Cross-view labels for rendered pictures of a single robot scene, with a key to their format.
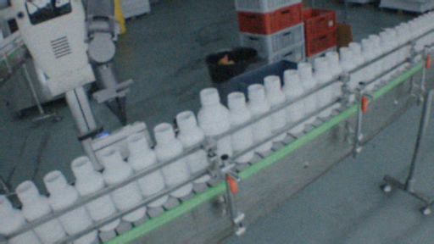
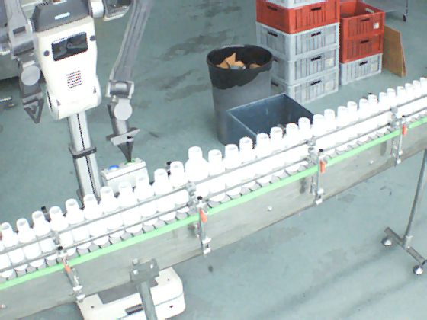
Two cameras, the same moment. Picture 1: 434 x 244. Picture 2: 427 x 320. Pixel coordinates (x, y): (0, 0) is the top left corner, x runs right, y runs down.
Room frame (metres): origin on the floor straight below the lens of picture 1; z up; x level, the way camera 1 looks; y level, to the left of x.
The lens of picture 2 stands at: (-0.72, -0.07, 2.08)
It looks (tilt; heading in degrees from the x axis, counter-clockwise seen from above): 35 degrees down; 1
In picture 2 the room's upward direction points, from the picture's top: 3 degrees counter-clockwise
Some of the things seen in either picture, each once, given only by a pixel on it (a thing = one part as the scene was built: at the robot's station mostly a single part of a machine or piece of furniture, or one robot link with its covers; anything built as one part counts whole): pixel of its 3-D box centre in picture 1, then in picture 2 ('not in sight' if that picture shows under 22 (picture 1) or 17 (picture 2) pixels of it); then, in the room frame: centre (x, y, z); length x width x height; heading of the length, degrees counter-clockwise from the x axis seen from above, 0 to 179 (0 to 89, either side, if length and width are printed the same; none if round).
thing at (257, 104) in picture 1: (258, 119); (231, 169); (0.66, -0.11, 1.08); 0.06 x 0.06 x 0.17
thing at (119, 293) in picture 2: not in sight; (111, 264); (1.07, 0.49, 0.24); 0.68 x 0.53 x 0.41; 28
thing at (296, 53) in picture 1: (274, 56); (299, 56); (3.22, -0.78, 0.33); 0.61 x 0.41 x 0.22; 124
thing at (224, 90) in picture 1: (236, 89); (241, 97); (2.55, -0.25, 0.32); 0.45 x 0.45 x 0.64
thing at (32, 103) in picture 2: not in sight; (33, 107); (0.52, 0.45, 1.44); 0.07 x 0.07 x 0.09; 28
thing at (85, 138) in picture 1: (103, 167); (89, 184); (1.08, 0.49, 0.74); 0.11 x 0.11 x 0.40; 28
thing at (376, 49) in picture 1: (373, 59); (350, 123); (0.91, -0.57, 1.08); 0.06 x 0.06 x 0.17
